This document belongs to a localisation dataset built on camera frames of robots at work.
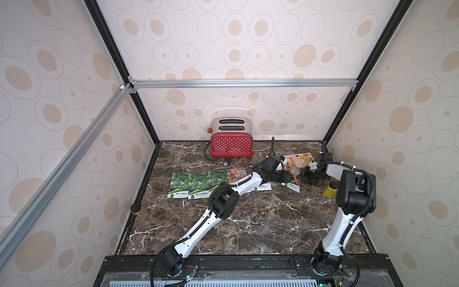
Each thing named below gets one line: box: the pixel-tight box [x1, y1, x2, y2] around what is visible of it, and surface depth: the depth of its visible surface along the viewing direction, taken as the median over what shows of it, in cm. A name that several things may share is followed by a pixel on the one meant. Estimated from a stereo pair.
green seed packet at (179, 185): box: [166, 171, 189, 199], surface depth 100 cm
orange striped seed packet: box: [282, 151, 315, 169], surface depth 115 cm
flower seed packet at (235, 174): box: [227, 167, 250, 185], surface depth 106 cm
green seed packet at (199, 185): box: [187, 172, 213, 200], surface depth 102 cm
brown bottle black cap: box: [130, 203, 147, 221], surface depth 83 cm
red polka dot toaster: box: [207, 116, 255, 158], surface depth 108 cm
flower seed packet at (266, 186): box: [251, 182, 273, 192], surface depth 99 cm
